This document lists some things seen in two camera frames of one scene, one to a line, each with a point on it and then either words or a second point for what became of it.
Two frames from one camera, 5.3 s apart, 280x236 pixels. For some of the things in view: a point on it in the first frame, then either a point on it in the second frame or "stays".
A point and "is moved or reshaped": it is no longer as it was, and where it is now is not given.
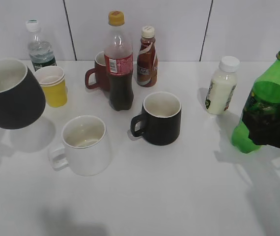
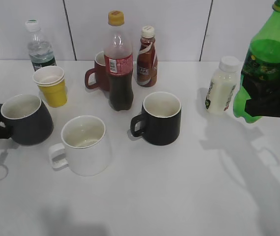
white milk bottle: [222, 86] stays
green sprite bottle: [267, 93] is moved or reshaped
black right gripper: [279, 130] -> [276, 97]
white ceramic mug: [86, 149] stays
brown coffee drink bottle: [147, 60] stays
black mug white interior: [161, 118] stays
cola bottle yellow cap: [118, 58] stays
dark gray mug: [13, 97] -> [29, 118]
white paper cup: [50, 75] stays
